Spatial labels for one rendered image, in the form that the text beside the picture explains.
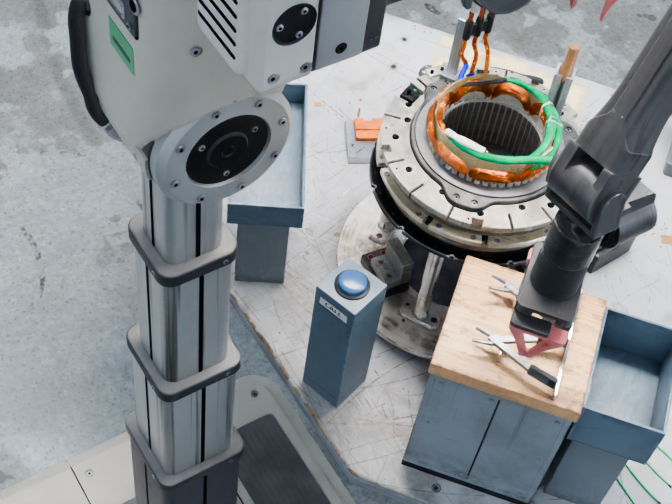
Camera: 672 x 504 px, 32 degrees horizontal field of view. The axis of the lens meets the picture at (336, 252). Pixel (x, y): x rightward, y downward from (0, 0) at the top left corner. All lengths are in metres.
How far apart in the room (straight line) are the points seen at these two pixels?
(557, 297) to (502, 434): 0.32
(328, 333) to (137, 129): 0.59
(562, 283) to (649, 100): 0.25
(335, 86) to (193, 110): 1.11
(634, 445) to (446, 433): 0.26
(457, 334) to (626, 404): 0.26
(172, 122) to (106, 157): 1.99
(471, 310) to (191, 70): 0.66
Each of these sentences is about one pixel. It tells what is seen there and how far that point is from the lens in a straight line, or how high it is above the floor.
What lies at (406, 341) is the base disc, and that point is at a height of 0.80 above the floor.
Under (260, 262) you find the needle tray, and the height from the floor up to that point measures 0.83.
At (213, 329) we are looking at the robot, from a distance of 1.56.
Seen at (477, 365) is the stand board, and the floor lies 1.07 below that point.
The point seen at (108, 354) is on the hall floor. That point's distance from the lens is 2.74.
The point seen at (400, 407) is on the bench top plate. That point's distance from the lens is 1.79.
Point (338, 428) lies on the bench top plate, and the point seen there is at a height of 0.78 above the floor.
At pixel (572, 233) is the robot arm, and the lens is 1.28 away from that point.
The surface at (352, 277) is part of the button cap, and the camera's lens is 1.58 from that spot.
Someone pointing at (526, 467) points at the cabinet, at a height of 0.89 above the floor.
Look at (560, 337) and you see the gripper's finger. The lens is 1.35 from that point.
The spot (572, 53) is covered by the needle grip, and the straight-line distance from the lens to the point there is 1.69.
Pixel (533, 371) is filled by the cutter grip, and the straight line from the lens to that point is 1.49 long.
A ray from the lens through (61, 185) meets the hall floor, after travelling 3.06.
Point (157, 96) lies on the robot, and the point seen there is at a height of 1.55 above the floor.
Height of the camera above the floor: 2.32
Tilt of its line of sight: 52 degrees down
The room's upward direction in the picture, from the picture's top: 9 degrees clockwise
